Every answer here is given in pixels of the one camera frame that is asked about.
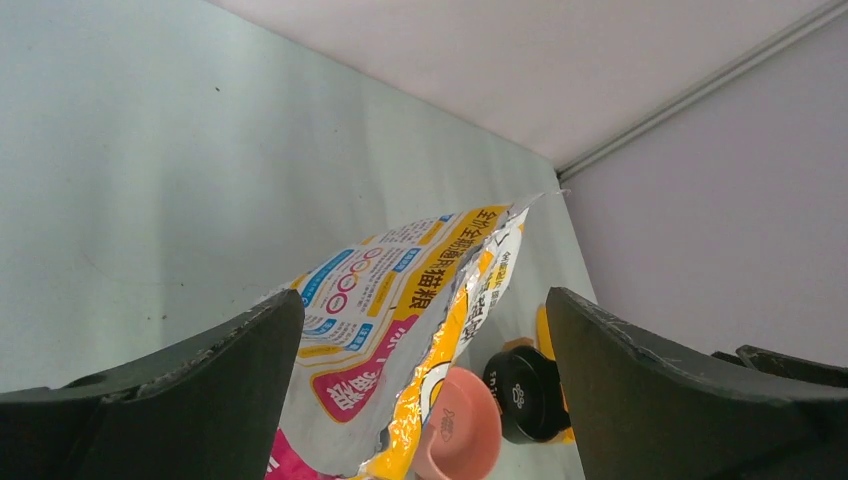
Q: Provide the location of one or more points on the yellow plastic scoop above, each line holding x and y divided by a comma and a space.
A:
542, 342

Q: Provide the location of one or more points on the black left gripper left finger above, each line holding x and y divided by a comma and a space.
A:
207, 407

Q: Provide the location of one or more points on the printed cat food bag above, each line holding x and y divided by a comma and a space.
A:
386, 321

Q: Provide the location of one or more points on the black pet bowl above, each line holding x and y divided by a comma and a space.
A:
526, 387

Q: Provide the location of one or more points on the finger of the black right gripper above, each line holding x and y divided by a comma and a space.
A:
785, 366

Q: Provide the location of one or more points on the pink pet bowl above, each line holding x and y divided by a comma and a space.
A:
462, 437

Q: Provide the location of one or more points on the aluminium corner frame post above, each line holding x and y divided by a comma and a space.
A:
786, 38

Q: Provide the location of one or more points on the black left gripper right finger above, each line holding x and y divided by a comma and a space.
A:
645, 407

